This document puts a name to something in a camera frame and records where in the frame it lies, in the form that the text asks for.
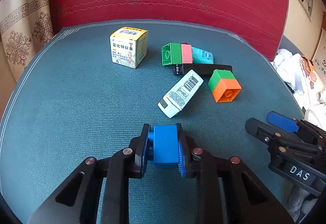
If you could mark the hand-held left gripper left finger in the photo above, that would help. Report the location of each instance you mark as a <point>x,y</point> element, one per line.
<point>145,147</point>

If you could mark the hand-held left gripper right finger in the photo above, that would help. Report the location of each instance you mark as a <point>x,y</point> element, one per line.
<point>182,162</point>

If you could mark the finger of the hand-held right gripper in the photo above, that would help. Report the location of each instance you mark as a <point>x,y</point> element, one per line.
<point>257,128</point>
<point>282,122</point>

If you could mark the blue toy brick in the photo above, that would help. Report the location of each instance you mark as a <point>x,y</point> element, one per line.
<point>165,145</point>

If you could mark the green and orange toy block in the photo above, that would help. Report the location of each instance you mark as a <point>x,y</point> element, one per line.
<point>224,86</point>

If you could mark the small white barcode box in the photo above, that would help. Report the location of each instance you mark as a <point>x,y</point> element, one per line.
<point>182,91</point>

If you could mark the long black box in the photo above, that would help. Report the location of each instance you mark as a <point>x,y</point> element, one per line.
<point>211,69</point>

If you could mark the green and pink toy block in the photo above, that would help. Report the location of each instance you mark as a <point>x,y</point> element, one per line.
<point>175,53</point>

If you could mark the yellow medicine box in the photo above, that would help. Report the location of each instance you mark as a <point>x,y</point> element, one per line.
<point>124,50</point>

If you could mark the white floral quilt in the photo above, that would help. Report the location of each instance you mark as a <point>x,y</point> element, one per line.
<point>312,81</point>

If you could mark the white cloth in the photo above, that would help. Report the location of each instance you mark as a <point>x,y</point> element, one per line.
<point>287,63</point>

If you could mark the cream cabinet door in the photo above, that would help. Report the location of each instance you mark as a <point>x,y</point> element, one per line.
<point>321,58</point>

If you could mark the teal packet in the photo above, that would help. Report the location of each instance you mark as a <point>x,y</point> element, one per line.
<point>203,55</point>

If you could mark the beige patterned curtain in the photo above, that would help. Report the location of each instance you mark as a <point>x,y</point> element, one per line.
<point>25,22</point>

